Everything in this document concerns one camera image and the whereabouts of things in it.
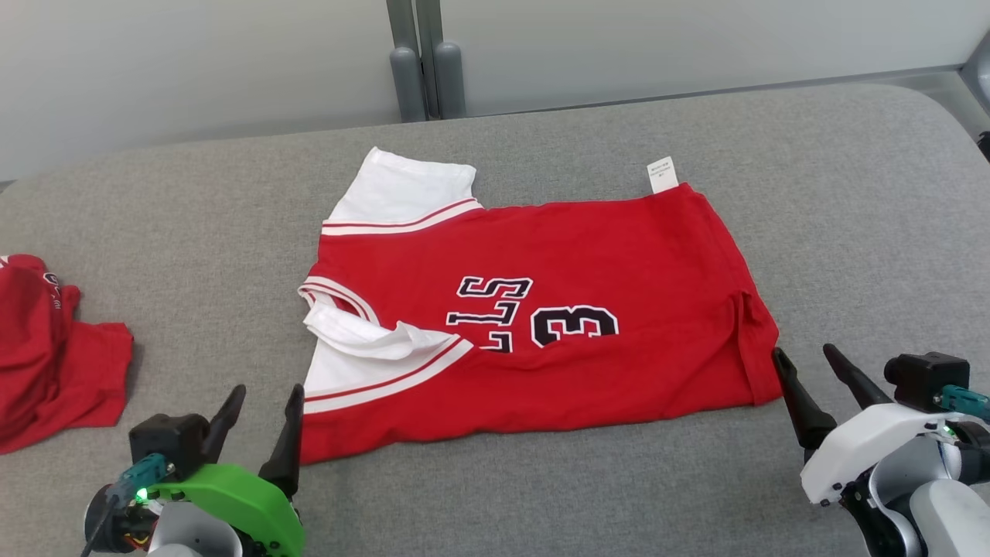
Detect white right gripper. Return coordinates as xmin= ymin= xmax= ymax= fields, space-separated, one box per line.
xmin=772 ymin=343 xmax=968 ymax=507

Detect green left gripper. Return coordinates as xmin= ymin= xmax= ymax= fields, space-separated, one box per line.
xmin=147 ymin=384 xmax=306 ymax=557

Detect red shorts with white stripe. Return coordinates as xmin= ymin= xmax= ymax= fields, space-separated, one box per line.
xmin=0 ymin=254 xmax=134 ymax=456

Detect red and white basketball jersey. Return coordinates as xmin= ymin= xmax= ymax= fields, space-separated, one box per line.
xmin=298 ymin=147 xmax=783 ymax=465

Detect teal left camera connector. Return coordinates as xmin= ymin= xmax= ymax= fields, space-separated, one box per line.
xmin=108 ymin=454 xmax=176 ymax=501

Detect teal camera connector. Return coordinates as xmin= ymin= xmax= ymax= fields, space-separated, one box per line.
xmin=932 ymin=385 xmax=990 ymax=425
xmin=108 ymin=454 xmax=176 ymax=501

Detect teal right camera connector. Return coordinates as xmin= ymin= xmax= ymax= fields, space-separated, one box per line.
xmin=932 ymin=385 xmax=990 ymax=425

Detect black left camera cable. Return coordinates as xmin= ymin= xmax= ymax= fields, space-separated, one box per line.
xmin=80 ymin=494 xmax=125 ymax=557

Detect white partition with grey frame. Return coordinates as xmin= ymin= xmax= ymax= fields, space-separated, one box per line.
xmin=0 ymin=0 xmax=428 ymax=183
xmin=415 ymin=0 xmax=990 ymax=121

